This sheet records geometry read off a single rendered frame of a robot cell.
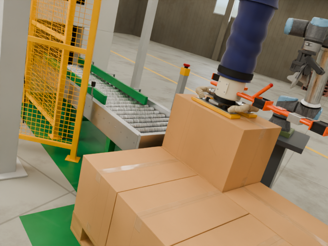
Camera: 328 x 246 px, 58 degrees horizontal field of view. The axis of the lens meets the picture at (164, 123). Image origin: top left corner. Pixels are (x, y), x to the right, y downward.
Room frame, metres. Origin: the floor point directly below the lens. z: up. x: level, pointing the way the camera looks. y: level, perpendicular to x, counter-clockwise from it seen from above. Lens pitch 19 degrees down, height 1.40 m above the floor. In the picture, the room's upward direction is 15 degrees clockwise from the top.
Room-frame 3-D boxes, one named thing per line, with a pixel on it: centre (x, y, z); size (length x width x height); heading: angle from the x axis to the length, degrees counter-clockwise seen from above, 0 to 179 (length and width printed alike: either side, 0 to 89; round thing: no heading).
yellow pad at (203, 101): (1.85, -0.29, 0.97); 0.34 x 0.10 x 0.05; 45
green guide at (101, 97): (3.09, 1.14, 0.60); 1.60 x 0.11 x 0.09; 44
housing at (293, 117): (1.59, -0.68, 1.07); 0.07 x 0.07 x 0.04; 45
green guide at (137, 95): (3.46, 0.75, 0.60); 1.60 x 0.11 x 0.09; 44
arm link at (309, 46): (1.64, -0.63, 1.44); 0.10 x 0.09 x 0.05; 134
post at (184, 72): (2.94, -0.07, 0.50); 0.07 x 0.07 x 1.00; 44
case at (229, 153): (1.91, -0.38, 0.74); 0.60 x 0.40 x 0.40; 43
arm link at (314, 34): (1.65, -0.64, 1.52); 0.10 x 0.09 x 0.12; 150
